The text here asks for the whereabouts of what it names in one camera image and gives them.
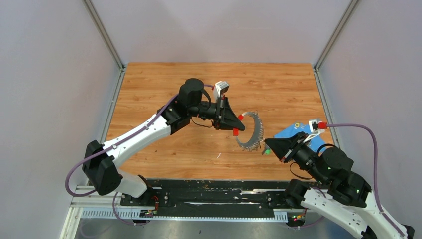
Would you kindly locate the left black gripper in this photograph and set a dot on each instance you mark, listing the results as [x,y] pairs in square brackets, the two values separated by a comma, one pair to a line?
[225,116]

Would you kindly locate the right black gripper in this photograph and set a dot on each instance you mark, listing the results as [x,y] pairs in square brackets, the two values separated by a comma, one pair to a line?
[284,148]

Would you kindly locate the green tagged key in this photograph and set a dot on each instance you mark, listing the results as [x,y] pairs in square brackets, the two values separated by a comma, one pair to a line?
[266,151]

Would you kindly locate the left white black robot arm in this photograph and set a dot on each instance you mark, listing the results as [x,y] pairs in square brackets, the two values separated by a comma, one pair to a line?
[103,160]

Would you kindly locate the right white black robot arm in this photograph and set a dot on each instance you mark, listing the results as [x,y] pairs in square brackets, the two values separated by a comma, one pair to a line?
[350,201]

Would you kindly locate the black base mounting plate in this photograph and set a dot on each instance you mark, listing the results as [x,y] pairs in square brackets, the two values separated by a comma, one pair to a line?
[219,211]

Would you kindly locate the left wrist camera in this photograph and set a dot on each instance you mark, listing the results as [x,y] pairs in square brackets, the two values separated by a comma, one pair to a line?
[220,88]

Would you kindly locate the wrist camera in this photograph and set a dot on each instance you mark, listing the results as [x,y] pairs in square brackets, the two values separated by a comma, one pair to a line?
[220,88]
[315,129]

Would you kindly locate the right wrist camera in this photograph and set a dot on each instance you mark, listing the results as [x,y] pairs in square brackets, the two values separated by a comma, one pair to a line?
[315,129]

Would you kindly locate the aluminium frame rail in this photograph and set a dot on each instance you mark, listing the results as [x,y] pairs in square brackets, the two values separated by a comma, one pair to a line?
[89,198]

